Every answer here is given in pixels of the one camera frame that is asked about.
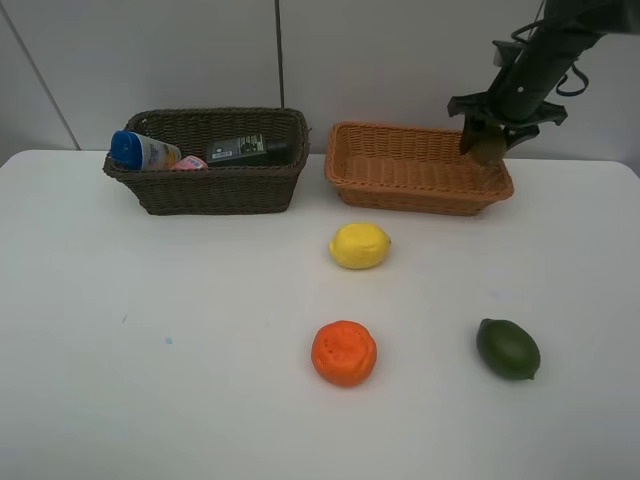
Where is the pink tube bottle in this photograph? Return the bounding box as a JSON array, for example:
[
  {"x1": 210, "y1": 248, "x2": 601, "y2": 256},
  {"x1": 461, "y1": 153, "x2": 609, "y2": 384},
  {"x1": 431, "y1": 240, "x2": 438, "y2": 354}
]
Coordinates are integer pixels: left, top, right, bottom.
[{"x1": 172, "y1": 155, "x2": 208, "y2": 171}]

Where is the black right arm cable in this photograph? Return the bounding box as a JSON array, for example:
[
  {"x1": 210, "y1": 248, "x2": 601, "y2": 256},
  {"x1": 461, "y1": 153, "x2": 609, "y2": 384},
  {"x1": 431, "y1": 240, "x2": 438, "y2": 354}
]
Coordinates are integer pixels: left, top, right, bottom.
[{"x1": 509, "y1": 0, "x2": 589, "y2": 99}]

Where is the yellow lemon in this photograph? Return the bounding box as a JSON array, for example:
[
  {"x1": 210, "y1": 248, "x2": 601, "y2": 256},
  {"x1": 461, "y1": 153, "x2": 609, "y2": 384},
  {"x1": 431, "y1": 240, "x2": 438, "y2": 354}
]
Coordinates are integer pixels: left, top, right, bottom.
[{"x1": 328, "y1": 223, "x2": 391, "y2": 270}]

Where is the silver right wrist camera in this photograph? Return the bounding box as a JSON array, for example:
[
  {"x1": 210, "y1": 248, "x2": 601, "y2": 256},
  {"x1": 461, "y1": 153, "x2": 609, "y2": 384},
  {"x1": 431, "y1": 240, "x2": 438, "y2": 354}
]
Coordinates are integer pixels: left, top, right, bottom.
[{"x1": 492, "y1": 40, "x2": 525, "y2": 68}]

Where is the dark green avocado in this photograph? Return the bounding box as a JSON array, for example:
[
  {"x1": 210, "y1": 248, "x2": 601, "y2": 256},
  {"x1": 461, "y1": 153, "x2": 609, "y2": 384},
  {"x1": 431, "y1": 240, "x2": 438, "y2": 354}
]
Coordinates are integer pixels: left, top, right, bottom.
[{"x1": 476, "y1": 318, "x2": 541, "y2": 381}]

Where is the orange tangerine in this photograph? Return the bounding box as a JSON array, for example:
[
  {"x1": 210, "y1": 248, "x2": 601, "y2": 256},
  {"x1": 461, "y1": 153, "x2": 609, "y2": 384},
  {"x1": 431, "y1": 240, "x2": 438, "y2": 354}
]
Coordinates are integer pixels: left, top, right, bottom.
[{"x1": 310, "y1": 320, "x2": 377, "y2": 388}]

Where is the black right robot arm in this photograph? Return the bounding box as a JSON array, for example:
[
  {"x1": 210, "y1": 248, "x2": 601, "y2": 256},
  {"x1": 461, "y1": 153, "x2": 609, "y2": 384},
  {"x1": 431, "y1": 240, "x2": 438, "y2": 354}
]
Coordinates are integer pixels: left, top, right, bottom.
[{"x1": 447, "y1": 1, "x2": 639, "y2": 162}]

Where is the orange wicker basket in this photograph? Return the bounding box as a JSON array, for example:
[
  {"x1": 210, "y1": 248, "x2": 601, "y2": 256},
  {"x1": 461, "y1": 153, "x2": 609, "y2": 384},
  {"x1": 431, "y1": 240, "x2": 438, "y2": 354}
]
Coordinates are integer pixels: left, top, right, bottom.
[{"x1": 324, "y1": 122, "x2": 514, "y2": 216}]

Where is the black pump dispenser bottle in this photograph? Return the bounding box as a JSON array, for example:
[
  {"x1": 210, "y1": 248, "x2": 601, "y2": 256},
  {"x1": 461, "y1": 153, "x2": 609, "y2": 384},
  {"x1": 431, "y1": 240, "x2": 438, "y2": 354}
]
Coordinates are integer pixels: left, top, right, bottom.
[{"x1": 204, "y1": 134, "x2": 294, "y2": 168}]

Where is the blue capped white bottle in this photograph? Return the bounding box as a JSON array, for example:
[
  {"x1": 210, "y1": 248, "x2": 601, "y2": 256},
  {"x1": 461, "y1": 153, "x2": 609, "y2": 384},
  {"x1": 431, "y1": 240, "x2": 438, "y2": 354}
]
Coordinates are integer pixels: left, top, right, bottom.
[{"x1": 110, "y1": 130, "x2": 183, "y2": 171}]

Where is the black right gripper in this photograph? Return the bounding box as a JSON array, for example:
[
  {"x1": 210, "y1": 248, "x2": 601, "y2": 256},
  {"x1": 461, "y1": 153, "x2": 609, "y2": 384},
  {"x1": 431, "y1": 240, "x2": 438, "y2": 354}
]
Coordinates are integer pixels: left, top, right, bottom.
[{"x1": 447, "y1": 54, "x2": 569, "y2": 155}]

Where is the brown kiwi fruit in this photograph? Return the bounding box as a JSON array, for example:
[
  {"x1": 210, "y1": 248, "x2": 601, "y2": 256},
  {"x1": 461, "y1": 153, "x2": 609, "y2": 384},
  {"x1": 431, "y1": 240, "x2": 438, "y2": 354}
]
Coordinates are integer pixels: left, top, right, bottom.
[{"x1": 470, "y1": 125, "x2": 506, "y2": 166}]

